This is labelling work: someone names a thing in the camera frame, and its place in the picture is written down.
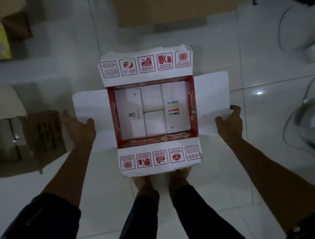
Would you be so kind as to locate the person's right hand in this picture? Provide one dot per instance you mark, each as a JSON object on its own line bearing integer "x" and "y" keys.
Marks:
{"x": 231, "y": 129}

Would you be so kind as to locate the person's left hand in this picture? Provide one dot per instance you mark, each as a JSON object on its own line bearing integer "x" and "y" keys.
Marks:
{"x": 82, "y": 134}

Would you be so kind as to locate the person's right thumb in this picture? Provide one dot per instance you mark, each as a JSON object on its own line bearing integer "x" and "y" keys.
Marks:
{"x": 219, "y": 122}

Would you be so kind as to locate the person's left thumb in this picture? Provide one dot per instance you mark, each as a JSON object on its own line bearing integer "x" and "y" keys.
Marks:
{"x": 90, "y": 123}

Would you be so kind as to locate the white and red cardboard box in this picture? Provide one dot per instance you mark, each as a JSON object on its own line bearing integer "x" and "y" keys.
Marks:
{"x": 179, "y": 108}

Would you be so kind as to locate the person's right forearm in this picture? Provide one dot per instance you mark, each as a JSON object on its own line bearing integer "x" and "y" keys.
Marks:
{"x": 265, "y": 177}

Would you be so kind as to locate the person's left forearm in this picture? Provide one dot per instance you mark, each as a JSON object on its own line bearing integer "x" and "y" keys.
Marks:
{"x": 70, "y": 170}

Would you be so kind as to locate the open brown printed cardboard box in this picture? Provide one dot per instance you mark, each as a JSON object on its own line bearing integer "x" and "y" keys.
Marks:
{"x": 37, "y": 137}

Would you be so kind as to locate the person's right foot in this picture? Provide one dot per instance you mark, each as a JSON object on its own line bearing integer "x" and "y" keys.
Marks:
{"x": 179, "y": 181}

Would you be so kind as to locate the person's foot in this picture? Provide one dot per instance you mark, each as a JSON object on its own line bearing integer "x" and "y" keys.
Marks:
{"x": 179, "y": 181}
{"x": 145, "y": 186}

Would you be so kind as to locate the person's left foot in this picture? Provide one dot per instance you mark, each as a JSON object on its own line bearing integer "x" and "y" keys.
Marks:
{"x": 145, "y": 186}

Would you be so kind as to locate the grey floor fan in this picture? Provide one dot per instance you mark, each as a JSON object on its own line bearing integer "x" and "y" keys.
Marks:
{"x": 305, "y": 120}

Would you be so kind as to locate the person's right leg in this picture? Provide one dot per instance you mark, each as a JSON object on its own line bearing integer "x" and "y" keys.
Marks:
{"x": 199, "y": 216}

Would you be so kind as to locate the person's leg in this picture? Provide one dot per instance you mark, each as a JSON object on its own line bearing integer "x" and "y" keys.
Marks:
{"x": 199, "y": 216}
{"x": 141, "y": 219}

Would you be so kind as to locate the person's dark left sleeve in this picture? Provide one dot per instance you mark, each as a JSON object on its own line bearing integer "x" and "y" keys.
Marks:
{"x": 41, "y": 219}

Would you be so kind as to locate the person's dark sleeve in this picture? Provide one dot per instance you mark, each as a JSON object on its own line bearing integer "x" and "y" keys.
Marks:
{"x": 41, "y": 219}
{"x": 305, "y": 227}

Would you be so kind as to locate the person's left leg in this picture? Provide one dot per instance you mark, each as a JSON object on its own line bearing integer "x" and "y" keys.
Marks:
{"x": 141, "y": 219}

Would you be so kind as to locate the yellow printed packet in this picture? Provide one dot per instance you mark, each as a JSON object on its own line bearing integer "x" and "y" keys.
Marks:
{"x": 4, "y": 43}

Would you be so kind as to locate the white round appliance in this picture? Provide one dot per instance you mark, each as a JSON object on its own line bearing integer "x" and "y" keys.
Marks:
{"x": 299, "y": 29}

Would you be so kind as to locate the small brown cardboard box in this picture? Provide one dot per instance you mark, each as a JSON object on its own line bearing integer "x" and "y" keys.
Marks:
{"x": 16, "y": 24}

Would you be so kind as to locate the large plain brown cardboard box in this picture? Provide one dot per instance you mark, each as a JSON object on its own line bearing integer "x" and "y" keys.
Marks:
{"x": 160, "y": 12}

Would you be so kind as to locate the person's dark right sleeve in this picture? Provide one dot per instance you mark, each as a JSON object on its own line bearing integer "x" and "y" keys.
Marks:
{"x": 305, "y": 227}

